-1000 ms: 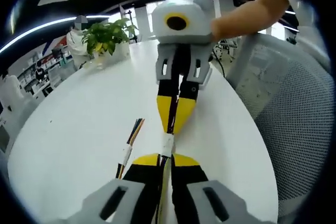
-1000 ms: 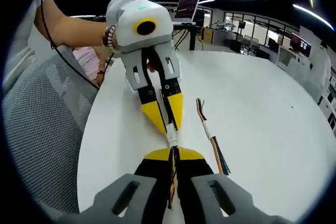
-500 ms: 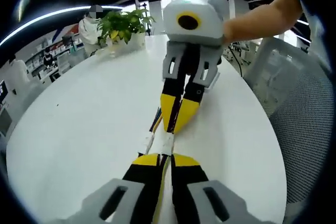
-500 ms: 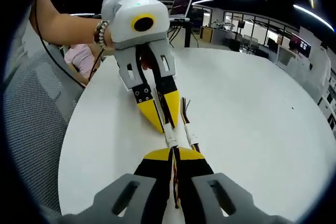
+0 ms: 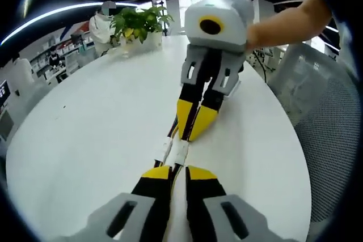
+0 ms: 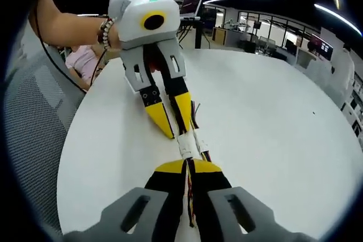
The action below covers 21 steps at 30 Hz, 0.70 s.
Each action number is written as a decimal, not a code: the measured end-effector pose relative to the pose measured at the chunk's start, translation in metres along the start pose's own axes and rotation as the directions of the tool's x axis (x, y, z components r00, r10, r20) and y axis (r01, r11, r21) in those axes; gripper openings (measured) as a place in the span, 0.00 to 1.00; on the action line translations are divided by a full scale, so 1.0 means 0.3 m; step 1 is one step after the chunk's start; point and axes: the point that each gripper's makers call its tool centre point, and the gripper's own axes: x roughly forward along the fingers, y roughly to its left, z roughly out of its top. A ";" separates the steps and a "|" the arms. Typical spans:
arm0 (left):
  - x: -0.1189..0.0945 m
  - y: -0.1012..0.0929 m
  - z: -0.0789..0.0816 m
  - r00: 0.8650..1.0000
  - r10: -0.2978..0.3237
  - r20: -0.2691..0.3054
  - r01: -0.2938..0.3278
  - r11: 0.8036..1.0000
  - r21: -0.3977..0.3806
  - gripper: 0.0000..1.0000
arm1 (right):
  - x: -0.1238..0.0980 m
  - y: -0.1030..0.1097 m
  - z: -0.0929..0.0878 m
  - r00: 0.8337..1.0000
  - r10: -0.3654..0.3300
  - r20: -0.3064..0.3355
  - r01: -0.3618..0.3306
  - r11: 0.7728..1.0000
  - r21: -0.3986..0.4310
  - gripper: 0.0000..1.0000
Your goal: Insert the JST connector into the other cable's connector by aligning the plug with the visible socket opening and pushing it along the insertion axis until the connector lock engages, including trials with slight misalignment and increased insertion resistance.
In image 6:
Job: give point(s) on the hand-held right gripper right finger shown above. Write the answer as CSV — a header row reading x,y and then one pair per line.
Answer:
x,y
241,213

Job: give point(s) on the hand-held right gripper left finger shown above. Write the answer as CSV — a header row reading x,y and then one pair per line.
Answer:
x,y
136,210

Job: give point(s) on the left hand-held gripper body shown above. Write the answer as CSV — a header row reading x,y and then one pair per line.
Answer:
x,y
136,32

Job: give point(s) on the wooden cabinet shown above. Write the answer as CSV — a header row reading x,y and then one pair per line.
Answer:
x,y
219,35

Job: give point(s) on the glass office partition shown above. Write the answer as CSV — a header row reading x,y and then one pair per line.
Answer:
x,y
278,31

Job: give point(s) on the grey mesh chair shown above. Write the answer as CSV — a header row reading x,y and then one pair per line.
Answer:
x,y
31,117

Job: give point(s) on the dark monitor screen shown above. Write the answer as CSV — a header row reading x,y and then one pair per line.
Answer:
x,y
323,48

